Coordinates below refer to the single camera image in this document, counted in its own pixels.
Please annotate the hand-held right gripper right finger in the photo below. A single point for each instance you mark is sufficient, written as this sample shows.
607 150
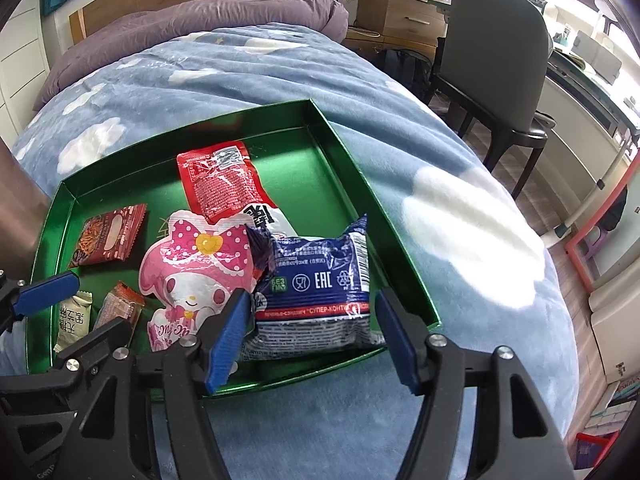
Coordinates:
397 340

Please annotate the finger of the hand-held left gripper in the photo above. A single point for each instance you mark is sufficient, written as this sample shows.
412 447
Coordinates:
47 288
95 342

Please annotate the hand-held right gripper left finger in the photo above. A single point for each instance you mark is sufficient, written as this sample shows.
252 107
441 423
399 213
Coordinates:
227 340

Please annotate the small white snack packet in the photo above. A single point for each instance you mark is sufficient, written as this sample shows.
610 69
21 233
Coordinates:
72 322

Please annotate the small orange snack packet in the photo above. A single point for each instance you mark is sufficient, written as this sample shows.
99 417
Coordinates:
120 305

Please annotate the pink cartoon snack packet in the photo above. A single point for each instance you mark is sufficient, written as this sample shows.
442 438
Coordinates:
190 270

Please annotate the red-brown snack packet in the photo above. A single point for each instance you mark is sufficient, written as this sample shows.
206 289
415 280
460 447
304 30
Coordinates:
107 235

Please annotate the dark blue snack packet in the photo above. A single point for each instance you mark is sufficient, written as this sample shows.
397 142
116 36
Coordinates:
320 285

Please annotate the red and white snack packet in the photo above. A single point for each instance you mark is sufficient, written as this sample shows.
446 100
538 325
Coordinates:
220 185

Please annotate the green metal tray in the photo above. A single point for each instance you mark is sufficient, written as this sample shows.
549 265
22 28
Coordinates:
300 170

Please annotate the brown hard suitcase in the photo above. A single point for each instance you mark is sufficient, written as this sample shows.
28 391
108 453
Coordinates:
20 210

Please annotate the blue cloud print blanket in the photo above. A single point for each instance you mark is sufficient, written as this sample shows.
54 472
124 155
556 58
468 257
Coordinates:
450 170

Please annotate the red storage box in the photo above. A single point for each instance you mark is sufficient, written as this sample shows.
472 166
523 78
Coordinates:
595 450

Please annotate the white wardrobe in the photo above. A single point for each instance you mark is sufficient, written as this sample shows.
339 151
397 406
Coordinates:
17 60

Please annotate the dark backpack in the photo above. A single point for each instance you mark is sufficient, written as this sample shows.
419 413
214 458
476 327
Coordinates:
407 75

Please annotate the purple pillow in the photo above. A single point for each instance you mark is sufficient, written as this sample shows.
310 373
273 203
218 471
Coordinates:
150 30

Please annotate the white desk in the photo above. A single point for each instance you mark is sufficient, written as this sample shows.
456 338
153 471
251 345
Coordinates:
575 110

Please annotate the grey chair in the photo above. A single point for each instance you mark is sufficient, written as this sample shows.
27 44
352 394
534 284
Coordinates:
500 60

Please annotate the wooden nightstand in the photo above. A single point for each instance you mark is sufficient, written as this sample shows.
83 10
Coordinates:
370 42

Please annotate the wooden dresser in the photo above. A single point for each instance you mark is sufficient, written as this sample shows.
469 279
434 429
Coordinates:
395 10

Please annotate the computer monitor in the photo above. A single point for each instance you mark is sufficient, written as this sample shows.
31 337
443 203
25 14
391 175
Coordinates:
600 57

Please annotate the red metal frame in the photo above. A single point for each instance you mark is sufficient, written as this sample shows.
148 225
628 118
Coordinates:
582 260

